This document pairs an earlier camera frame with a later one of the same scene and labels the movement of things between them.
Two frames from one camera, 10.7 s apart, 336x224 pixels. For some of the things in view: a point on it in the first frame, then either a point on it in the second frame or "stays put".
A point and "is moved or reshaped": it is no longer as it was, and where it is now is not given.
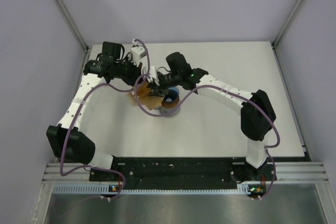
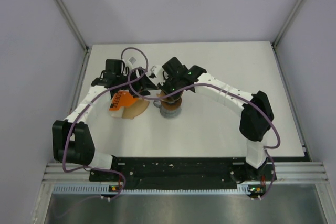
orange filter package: [132, 99] is moved or reshaped
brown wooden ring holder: [170, 105] stays put
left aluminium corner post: [64, 10] stays put
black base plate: [188, 171] stays put
